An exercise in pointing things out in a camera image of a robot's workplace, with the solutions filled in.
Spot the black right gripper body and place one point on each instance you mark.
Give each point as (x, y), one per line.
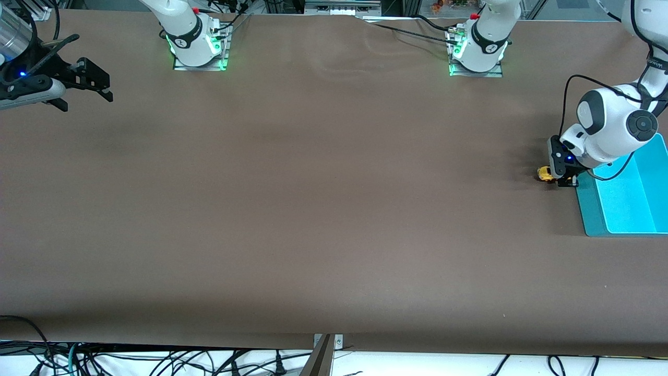
(58, 70)

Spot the yellow beetle toy car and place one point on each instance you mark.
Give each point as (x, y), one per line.
(546, 174)

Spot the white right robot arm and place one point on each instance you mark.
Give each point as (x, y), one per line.
(190, 31)

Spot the cyan plastic bin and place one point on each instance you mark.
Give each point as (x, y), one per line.
(626, 209)

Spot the small orange toy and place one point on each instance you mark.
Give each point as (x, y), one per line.
(437, 5)

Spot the grey power strip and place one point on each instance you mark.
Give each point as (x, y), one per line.
(342, 7)

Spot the black power plug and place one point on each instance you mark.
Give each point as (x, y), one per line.
(279, 365)

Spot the aluminium frame post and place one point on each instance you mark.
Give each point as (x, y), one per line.
(40, 10)

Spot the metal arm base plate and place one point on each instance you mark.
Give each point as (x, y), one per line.
(477, 74)
(226, 52)

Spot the metal table edge bracket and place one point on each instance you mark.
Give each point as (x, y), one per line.
(338, 341)

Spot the dark support post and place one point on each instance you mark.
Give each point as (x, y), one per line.
(317, 363)

